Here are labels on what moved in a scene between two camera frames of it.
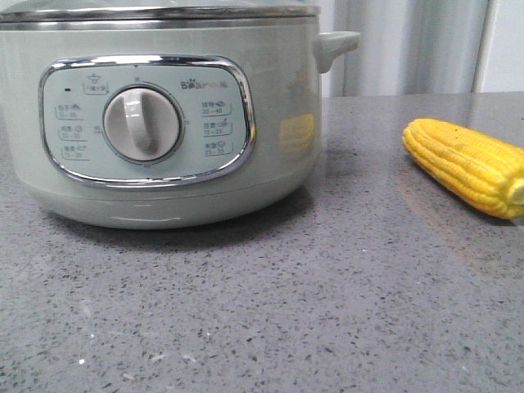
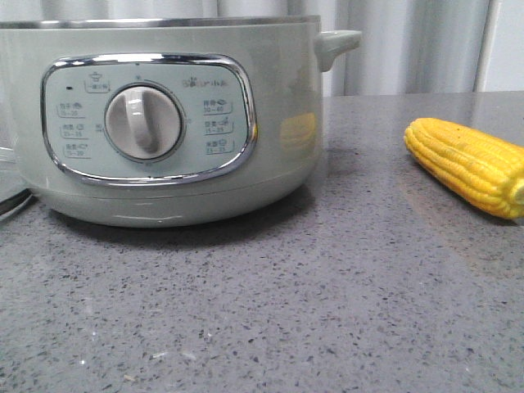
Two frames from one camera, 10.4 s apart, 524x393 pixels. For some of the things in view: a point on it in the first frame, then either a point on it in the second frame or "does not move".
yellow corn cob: (488, 173) does not move
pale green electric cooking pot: (164, 123) does not move
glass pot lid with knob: (119, 10) to (12, 200)
